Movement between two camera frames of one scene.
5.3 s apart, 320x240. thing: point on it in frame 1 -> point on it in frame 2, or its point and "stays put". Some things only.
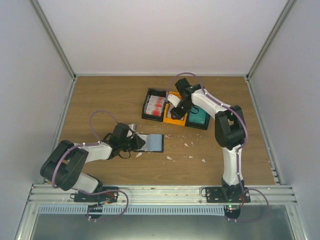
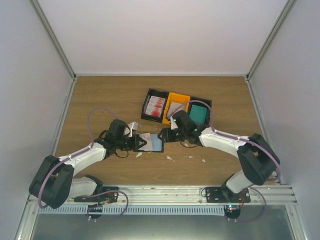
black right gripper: [178, 115] -> [167, 136]
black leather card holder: [154, 143] stays put
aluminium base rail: [167, 195] stays put
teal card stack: [197, 114] stays put
